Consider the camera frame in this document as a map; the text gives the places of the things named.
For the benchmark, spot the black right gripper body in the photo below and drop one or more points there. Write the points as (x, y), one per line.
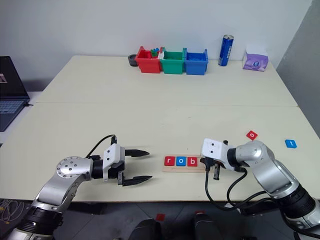
(211, 162)

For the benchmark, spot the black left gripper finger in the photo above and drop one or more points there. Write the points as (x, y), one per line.
(135, 180)
(136, 153)

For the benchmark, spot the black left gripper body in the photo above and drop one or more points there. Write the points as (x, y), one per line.
(117, 166)

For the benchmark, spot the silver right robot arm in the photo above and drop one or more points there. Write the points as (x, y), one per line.
(270, 170)

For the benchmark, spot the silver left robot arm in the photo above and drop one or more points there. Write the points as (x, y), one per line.
(67, 170)

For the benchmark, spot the red letter b block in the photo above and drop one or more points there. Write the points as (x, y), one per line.
(192, 161)

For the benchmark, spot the wooden letter tray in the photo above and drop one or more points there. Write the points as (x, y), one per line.
(185, 169)

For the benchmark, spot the blue letter o block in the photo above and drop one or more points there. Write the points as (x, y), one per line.
(180, 161)

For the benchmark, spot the red letter r block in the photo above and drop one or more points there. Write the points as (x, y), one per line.
(169, 161)

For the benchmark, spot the red letter o block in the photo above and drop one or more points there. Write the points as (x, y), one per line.
(252, 135)

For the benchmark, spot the blue letter t block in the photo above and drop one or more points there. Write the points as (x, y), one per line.
(291, 143)

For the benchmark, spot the red floor marker square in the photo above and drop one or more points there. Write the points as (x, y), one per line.
(160, 216)

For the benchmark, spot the dark rounded shape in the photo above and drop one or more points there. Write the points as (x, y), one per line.
(207, 227)
(145, 230)

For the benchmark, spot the red plastic bin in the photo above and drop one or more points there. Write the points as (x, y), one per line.
(148, 65)

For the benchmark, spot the dark grey round holder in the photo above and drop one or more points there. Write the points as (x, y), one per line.
(132, 61)

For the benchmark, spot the green plastic bin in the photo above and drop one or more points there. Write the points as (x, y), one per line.
(172, 66)

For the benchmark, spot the blue plastic bin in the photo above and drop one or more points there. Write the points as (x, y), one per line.
(196, 66)

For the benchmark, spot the white toy brick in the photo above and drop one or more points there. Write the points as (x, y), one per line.
(161, 54)

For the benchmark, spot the green toy brick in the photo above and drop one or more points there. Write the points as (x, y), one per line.
(154, 53)

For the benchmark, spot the blue toy brick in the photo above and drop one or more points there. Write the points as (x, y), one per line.
(156, 49)

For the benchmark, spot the purple tissue box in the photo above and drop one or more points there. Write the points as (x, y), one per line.
(255, 61)

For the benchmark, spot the blue drink can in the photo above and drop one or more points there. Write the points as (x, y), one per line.
(225, 51)

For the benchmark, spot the dark laptop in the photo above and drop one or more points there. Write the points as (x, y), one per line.
(11, 92)

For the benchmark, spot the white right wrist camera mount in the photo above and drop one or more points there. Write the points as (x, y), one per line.
(212, 148)

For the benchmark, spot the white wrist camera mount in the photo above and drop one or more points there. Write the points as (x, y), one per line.
(212, 148)
(113, 152)

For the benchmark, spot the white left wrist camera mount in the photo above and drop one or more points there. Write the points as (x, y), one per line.
(113, 152)

